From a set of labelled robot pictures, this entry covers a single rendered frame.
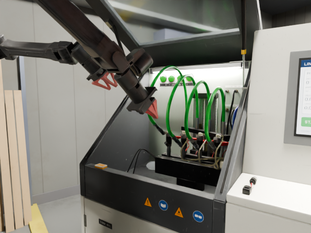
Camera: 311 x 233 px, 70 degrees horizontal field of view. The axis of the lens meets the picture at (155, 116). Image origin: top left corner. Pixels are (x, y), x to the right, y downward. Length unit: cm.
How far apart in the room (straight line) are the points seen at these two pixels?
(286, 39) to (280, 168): 49
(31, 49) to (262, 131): 97
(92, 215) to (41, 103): 186
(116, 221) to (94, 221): 15
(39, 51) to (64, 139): 198
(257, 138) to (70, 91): 234
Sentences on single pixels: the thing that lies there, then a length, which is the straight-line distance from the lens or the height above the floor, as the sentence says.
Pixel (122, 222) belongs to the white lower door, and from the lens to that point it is 105.
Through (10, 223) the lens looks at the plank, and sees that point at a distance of 266.
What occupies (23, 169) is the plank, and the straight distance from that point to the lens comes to 261.
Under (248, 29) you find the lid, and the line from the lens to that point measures 110.
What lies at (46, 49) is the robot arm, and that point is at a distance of 100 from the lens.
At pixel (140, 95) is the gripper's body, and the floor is 128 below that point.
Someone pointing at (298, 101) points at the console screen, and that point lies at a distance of 95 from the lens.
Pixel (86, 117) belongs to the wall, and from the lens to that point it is 296.
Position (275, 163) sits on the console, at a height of 103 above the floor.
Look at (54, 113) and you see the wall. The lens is 285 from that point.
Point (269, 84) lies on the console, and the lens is 98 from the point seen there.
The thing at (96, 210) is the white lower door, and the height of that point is 75.
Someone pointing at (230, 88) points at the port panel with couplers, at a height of 132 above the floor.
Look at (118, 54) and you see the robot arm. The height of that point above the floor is 139.
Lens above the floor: 129
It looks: 6 degrees down
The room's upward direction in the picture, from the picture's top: straight up
